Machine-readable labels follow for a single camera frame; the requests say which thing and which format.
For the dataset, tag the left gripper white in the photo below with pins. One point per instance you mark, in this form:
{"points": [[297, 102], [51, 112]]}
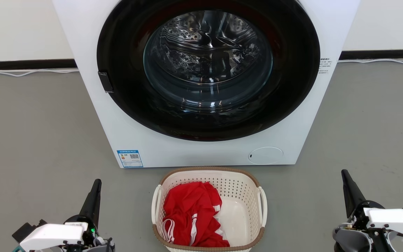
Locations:
{"points": [[51, 236]]}

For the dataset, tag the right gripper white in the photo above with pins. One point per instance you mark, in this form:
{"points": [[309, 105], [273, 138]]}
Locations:
{"points": [[390, 218]]}

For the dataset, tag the white perforated laundry basket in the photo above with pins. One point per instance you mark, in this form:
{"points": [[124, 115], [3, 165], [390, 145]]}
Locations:
{"points": [[238, 187]]}

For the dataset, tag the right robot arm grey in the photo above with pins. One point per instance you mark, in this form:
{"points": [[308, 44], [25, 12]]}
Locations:
{"points": [[352, 241]]}

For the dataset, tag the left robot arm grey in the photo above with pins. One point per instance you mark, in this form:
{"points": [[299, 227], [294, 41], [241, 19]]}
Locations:
{"points": [[100, 246]]}

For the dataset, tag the blue energy label sticker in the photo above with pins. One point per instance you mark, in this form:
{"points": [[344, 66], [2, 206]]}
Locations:
{"points": [[130, 159]]}

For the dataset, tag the round white filter cover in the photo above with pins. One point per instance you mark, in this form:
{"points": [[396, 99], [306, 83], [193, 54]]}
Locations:
{"points": [[265, 155]]}

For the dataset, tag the red garment with white stripes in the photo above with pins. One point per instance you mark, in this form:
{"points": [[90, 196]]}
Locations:
{"points": [[189, 210]]}

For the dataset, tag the black round washer door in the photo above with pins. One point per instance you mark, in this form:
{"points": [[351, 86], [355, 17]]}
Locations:
{"points": [[124, 87]]}

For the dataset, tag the small printed text sticker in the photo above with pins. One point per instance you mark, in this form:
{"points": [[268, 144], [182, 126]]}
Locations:
{"points": [[324, 66]]}

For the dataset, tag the white front-load washing machine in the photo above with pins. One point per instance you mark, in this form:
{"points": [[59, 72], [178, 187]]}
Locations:
{"points": [[82, 52]]}

